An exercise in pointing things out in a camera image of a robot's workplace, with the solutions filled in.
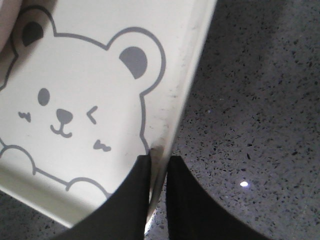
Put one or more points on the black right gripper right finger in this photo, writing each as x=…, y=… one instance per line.
x=192, y=214

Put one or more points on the pink round plate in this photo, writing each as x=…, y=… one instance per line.
x=9, y=10

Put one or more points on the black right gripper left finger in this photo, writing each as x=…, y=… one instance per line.
x=124, y=215

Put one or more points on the cream bear-print serving tray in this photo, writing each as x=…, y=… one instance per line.
x=87, y=86

